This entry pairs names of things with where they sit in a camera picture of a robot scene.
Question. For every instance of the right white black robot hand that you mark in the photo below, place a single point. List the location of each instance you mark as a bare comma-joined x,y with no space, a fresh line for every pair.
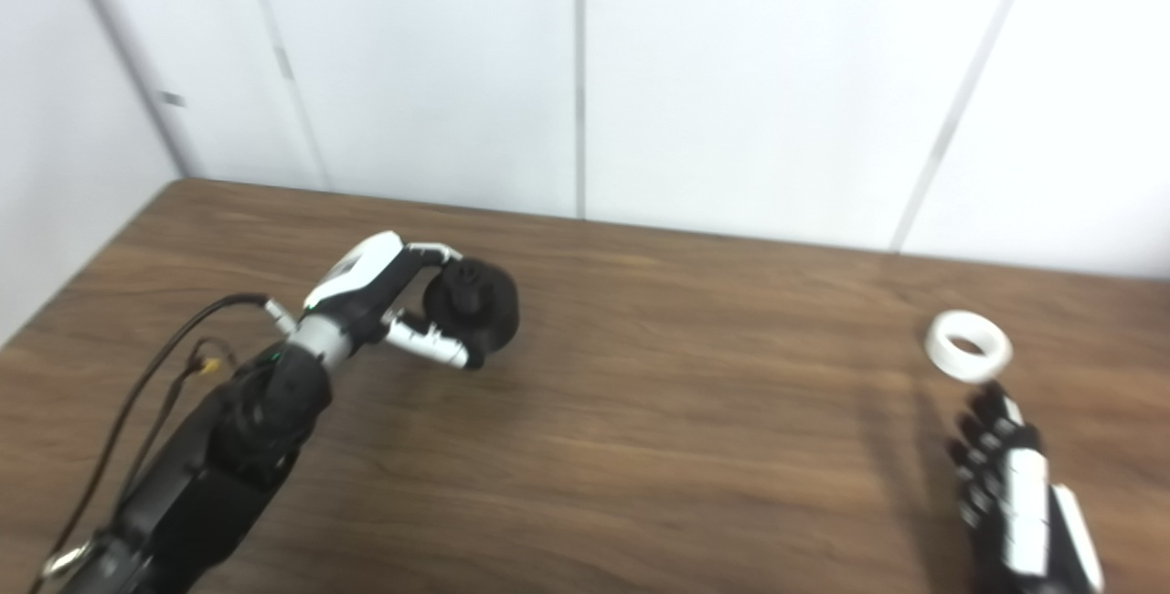
1024,503

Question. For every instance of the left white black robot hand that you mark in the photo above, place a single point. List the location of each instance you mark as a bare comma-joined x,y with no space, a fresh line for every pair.
361,270

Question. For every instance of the round black stepped part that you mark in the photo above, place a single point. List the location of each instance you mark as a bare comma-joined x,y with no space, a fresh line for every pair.
489,306

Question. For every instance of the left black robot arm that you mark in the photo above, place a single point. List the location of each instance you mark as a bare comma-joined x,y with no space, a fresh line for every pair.
228,457

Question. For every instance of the grey metal wall post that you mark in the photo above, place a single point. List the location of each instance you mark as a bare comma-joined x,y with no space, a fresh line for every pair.
128,55

